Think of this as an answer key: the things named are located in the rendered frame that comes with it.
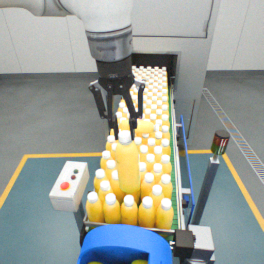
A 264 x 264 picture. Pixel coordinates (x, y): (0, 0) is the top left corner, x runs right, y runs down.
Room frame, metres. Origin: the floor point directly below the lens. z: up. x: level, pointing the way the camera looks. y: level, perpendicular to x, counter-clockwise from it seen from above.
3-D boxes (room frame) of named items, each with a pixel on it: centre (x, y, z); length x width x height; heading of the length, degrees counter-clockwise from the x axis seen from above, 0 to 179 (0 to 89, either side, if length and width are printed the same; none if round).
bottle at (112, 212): (0.52, 0.10, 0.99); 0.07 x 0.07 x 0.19
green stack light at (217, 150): (0.73, -0.38, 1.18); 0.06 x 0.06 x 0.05
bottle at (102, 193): (0.58, 0.13, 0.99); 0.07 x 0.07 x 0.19
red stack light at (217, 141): (0.73, -0.38, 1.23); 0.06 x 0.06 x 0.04
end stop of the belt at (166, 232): (0.46, 0.01, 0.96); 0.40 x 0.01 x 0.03; 84
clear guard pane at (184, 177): (0.99, -0.32, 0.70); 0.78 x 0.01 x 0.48; 174
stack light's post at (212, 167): (0.73, -0.38, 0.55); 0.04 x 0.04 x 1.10; 84
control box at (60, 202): (0.62, 0.29, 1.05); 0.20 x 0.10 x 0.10; 174
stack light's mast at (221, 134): (0.73, -0.38, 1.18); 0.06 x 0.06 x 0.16
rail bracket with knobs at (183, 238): (0.41, -0.18, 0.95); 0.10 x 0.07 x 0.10; 84
